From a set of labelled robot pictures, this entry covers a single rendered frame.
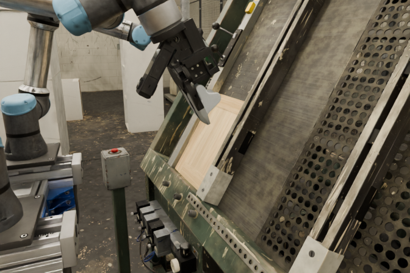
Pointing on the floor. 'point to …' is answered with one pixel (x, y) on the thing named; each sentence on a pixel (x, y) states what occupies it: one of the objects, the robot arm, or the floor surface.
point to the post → (121, 230)
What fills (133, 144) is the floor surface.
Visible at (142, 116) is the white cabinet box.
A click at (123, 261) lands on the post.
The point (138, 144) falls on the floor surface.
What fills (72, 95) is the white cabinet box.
